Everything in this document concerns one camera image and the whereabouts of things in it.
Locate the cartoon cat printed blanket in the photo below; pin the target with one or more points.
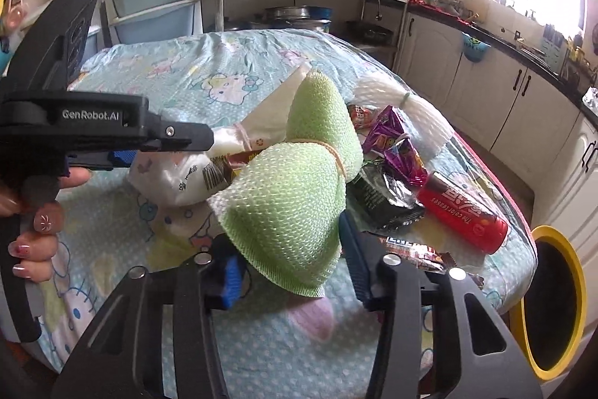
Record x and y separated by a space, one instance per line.
187 67

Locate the brown striped snack wrapper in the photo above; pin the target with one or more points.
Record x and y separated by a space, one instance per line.
416 252

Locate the white printed packet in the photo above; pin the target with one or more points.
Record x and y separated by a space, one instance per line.
177 184

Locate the small green foam net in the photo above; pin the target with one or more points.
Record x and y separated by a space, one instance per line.
322 118

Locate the large green foam net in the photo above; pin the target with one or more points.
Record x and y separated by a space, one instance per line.
280 212

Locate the steel pots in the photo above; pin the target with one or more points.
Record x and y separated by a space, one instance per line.
299 13

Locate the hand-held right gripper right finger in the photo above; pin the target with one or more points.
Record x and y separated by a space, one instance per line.
357 261

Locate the purple snack wrapper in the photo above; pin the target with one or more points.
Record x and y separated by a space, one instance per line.
397 151

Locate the white plastic bag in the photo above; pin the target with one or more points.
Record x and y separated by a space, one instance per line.
275 104

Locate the red can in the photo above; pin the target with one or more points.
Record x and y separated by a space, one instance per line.
460 212

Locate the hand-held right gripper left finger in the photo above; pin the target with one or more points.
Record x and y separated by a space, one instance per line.
229 282

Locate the yellow rim trash bin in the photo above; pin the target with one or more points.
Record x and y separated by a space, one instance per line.
556 235

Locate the person's left hand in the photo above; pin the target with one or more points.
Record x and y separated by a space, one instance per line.
46 223

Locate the black snack wrapper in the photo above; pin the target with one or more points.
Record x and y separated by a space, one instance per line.
381 193

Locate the white foam net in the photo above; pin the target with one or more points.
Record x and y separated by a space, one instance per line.
411 109

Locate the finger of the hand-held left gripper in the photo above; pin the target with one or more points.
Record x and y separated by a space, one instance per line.
122 159
182 132

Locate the multicolour plastic drawer unit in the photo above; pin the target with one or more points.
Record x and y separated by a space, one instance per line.
93 41

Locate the red snack wrapper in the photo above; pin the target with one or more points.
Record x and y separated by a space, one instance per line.
359 115

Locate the black wok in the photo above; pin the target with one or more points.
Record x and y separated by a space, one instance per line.
369 32

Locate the black kitchen countertop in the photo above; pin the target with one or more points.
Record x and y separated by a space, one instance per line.
514 51

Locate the blue hanging basket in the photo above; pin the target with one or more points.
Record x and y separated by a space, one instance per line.
474 46

